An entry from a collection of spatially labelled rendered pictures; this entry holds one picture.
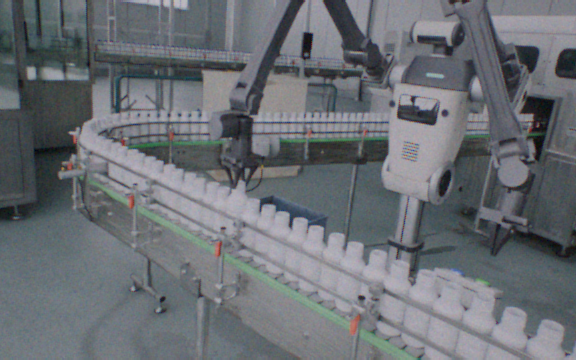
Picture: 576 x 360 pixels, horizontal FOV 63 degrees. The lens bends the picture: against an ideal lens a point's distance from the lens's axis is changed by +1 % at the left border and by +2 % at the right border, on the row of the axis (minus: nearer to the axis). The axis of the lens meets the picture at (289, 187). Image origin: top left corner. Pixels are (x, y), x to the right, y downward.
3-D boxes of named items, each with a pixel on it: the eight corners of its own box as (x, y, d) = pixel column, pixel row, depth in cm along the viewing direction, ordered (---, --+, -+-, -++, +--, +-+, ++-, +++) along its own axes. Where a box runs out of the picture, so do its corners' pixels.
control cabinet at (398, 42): (400, 151, 794) (421, 32, 737) (422, 159, 753) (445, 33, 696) (362, 153, 754) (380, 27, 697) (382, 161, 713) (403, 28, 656)
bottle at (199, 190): (196, 233, 147) (198, 183, 142) (185, 227, 151) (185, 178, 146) (211, 229, 152) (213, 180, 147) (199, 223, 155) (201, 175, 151)
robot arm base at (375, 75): (382, 84, 168) (395, 55, 169) (373, 72, 162) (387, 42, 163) (361, 81, 174) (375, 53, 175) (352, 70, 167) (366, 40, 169)
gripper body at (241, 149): (219, 160, 131) (220, 134, 129) (246, 156, 138) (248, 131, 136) (234, 165, 127) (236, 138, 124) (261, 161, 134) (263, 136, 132)
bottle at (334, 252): (340, 291, 121) (348, 231, 116) (342, 303, 115) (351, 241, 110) (317, 288, 121) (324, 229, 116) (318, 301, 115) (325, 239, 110)
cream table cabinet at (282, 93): (276, 163, 641) (283, 75, 606) (299, 176, 590) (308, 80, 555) (198, 167, 587) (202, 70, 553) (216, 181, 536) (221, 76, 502)
